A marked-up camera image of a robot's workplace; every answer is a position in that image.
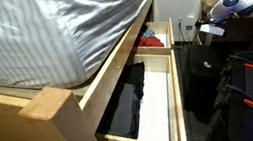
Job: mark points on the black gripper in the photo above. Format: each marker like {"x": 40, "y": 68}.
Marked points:
{"x": 205, "y": 22}

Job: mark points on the wooden drawer with red garment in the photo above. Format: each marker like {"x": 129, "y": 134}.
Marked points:
{"x": 150, "y": 50}

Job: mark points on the light blue garment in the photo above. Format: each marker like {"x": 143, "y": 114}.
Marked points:
{"x": 148, "y": 33}

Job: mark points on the red garment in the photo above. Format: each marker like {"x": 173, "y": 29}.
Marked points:
{"x": 151, "y": 41}

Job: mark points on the black bin with white sticker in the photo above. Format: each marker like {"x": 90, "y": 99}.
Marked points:
{"x": 202, "y": 82}

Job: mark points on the black garment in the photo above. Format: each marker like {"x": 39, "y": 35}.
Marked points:
{"x": 135, "y": 75}

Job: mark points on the grey garment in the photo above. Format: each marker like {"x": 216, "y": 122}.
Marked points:
{"x": 124, "y": 109}

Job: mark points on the mattress with grey striped sheet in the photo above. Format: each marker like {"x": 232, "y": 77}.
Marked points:
{"x": 43, "y": 32}

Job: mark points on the white wall outlet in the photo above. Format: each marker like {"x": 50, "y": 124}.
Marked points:
{"x": 190, "y": 22}

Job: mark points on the wooden bed frame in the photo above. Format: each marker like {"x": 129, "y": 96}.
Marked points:
{"x": 58, "y": 131}

